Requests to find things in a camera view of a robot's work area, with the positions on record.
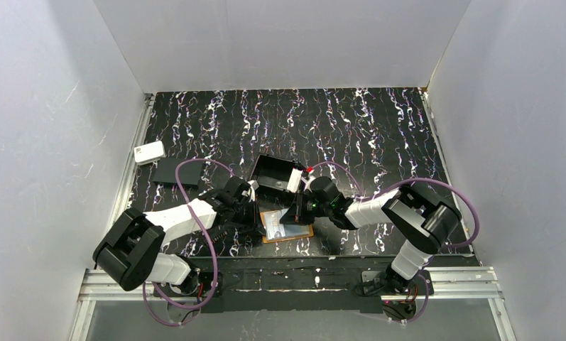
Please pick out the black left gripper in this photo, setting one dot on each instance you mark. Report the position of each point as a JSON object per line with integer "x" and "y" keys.
{"x": 244, "y": 212}

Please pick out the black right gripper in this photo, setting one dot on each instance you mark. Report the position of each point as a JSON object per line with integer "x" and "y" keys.
{"x": 302, "y": 210}

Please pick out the orange leather card holder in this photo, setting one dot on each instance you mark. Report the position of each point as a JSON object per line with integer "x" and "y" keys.
{"x": 278, "y": 232}

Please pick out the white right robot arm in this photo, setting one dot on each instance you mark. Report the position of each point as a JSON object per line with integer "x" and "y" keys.
{"x": 423, "y": 217}

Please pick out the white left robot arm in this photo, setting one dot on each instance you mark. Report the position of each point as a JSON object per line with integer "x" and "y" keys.
{"x": 131, "y": 251}

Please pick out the black card box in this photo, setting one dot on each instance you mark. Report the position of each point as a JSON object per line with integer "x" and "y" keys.
{"x": 272, "y": 173}

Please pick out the black comb strip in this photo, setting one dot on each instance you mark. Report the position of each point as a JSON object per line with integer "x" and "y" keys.
{"x": 217, "y": 234}

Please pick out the black box lid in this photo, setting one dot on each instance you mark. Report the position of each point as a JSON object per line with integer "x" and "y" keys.
{"x": 189, "y": 174}

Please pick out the small white box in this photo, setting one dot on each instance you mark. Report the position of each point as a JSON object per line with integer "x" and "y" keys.
{"x": 148, "y": 153}

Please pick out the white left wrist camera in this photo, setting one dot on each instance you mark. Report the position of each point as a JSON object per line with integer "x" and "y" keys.
{"x": 251, "y": 192}

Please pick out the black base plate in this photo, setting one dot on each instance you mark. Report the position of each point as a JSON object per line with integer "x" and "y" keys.
{"x": 309, "y": 284}

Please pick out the aluminium frame rail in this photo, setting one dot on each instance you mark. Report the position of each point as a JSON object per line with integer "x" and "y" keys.
{"x": 96, "y": 284}

